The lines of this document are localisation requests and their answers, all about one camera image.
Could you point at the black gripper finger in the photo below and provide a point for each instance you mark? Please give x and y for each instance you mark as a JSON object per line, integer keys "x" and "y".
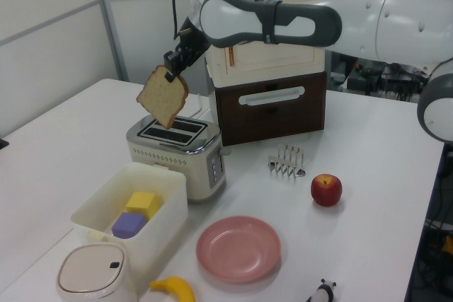
{"x": 171, "y": 59}
{"x": 171, "y": 75}

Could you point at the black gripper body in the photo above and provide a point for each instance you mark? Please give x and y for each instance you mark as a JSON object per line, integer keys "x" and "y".
{"x": 193, "y": 45}

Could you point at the brown bread slice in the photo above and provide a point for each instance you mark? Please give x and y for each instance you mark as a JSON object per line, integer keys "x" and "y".
{"x": 163, "y": 98}

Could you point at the white grey Franka robot arm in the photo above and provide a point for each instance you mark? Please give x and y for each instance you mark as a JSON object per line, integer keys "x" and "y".
{"x": 233, "y": 15}

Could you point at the cream silver two-slot toaster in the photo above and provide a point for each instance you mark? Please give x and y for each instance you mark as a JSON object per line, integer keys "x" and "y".
{"x": 184, "y": 160}

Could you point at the cream toy kitchen cabinet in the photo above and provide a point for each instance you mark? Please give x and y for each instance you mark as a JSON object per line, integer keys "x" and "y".
{"x": 276, "y": 61}

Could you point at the dark brown wooden drawer box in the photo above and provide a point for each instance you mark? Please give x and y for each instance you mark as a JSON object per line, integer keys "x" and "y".
{"x": 269, "y": 121}

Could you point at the yellow cube block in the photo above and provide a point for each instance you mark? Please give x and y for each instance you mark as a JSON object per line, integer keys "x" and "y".
{"x": 141, "y": 203}

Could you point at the white plastic storage container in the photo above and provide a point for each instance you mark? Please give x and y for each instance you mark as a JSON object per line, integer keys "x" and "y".
{"x": 163, "y": 217}

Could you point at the silver metal toast rack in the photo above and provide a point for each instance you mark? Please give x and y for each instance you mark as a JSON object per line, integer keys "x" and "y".
{"x": 286, "y": 164}

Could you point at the purple cube block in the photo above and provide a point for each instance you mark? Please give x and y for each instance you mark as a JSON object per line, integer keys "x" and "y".
{"x": 127, "y": 226}

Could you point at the grey electronics box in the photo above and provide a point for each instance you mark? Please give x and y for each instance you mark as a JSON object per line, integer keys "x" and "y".
{"x": 364, "y": 79}

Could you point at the black flat object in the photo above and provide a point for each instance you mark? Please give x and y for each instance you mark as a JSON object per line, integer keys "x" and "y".
{"x": 3, "y": 143}

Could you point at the pink plate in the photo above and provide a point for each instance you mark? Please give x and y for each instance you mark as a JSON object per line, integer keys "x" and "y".
{"x": 239, "y": 249}

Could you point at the red apple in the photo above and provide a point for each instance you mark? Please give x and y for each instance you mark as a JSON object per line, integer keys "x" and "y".
{"x": 326, "y": 190}

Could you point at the white lidded mini bin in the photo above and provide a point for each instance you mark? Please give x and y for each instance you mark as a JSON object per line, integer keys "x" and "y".
{"x": 92, "y": 273}

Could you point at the yellow banana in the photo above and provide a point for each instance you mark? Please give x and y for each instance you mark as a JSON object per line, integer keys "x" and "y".
{"x": 178, "y": 289}

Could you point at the panda figure toy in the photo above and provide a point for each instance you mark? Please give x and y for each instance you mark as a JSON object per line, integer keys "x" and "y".
{"x": 325, "y": 293}

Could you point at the grey metal partition post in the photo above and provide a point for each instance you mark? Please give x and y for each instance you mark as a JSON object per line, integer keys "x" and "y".
{"x": 109, "y": 22}

